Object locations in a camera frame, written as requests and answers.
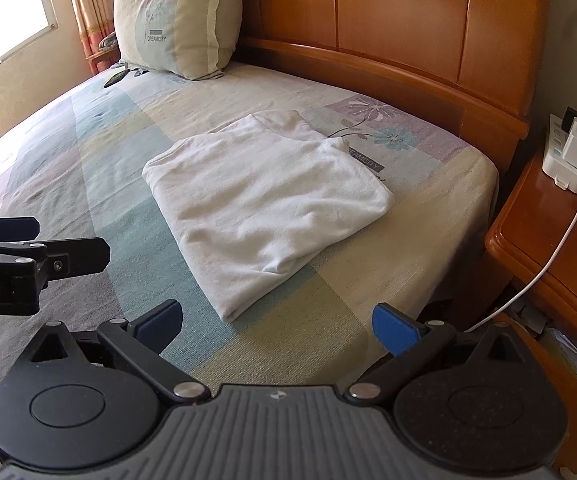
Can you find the pile of papers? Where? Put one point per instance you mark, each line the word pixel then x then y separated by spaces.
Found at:
pixel 568 345

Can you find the bed with patchwork sheet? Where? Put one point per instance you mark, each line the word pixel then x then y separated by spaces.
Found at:
pixel 93 170

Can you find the dark phone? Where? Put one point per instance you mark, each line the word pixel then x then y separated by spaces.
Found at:
pixel 115 79

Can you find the white printed t-shirt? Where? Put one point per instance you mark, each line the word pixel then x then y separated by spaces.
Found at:
pixel 258 210

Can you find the wooden nightstand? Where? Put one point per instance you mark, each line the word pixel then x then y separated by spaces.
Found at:
pixel 543 240

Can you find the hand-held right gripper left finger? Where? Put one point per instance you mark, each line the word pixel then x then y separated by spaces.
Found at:
pixel 161 325

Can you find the white power strip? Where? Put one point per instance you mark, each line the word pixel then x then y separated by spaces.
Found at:
pixel 555 160

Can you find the wooden bedside table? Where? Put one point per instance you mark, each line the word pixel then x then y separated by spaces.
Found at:
pixel 103 61

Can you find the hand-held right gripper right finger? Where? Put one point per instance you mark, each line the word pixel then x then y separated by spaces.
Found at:
pixel 393 327

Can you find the pink striped curtain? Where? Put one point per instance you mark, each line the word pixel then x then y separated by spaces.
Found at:
pixel 91 10

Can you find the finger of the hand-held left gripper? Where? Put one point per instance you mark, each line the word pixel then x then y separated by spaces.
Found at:
pixel 11 227
pixel 78 255

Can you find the wooden headboard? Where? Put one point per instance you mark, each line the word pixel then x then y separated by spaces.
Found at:
pixel 418 35

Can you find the large flower print pillow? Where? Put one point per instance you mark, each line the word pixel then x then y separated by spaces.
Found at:
pixel 178 20

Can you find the blue-grey cloth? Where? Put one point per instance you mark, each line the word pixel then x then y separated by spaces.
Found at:
pixel 136 70

